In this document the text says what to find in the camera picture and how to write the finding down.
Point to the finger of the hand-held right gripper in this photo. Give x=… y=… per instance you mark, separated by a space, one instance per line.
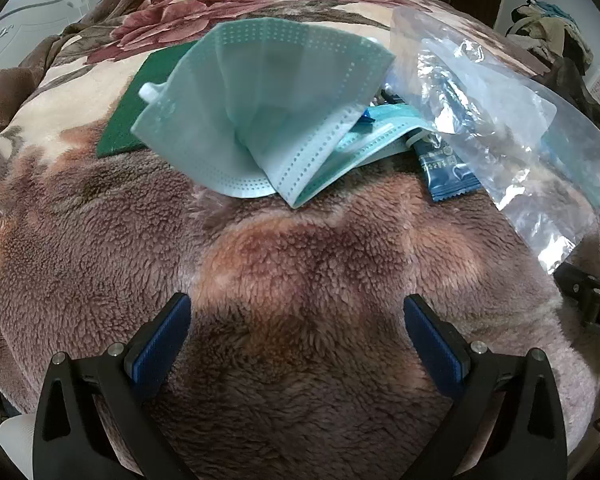
x=580 y=280

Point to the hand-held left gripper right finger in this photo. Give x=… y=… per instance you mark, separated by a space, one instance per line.
x=432 y=345

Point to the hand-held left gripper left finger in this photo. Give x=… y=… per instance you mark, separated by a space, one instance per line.
x=162 y=340

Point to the dark blue sachet packet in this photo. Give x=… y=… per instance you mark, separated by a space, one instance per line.
x=445 y=170

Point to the green scouring pad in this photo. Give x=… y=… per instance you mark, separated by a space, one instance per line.
x=125 y=115

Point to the wide blue face mask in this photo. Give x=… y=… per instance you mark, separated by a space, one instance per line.
x=260 y=100

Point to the floral fleece blanket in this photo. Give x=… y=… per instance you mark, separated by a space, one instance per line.
x=300 y=280

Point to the clear plastic bag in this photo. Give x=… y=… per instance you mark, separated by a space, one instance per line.
x=505 y=125

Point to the pile of clothes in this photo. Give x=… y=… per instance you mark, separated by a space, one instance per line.
x=545 y=25

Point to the white bed headboard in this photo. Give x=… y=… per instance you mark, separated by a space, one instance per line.
x=25 y=25

